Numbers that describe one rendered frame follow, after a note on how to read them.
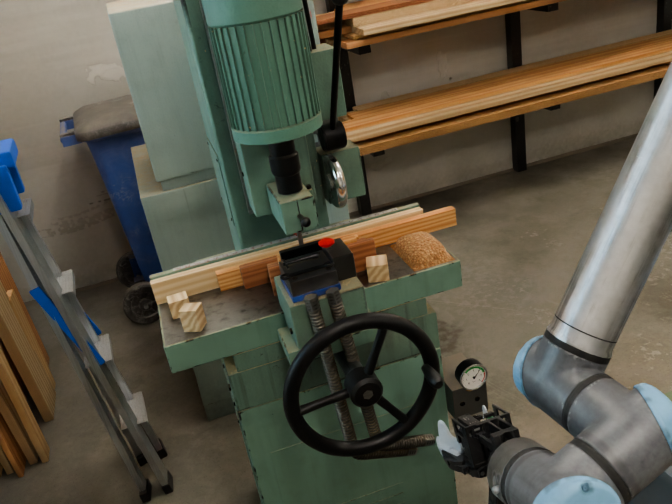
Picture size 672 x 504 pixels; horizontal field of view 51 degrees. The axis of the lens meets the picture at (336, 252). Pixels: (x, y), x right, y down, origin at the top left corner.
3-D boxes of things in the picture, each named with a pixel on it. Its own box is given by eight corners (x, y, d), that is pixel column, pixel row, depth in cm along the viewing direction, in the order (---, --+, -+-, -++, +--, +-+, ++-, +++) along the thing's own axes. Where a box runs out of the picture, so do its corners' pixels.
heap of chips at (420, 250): (414, 271, 139) (412, 255, 137) (389, 245, 151) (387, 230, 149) (455, 259, 141) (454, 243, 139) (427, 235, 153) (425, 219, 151)
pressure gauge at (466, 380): (462, 401, 146) (459, 370, 142) (454, 391, 149) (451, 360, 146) (489, 392, 147) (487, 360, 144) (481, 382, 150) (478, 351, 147)
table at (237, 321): (174, 403, 122) (165, 375, 120) (162, 322, 149) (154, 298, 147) (486, 306, 134) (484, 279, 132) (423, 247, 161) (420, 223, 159)
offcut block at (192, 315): (201, 331, 131) (195, 311, 129) (184, 332, 132) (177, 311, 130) (207, 322, 134) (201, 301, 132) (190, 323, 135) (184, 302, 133)
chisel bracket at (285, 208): (287, 243, 140) (279, 204, 137) (273, 219, 153) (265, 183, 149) (322, 233, 142) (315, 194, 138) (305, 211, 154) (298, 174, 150)
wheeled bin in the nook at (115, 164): (126, 336, 317) (54, 131, 275) (117, 288, 364) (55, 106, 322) (261, 293, 333) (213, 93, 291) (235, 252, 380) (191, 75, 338)
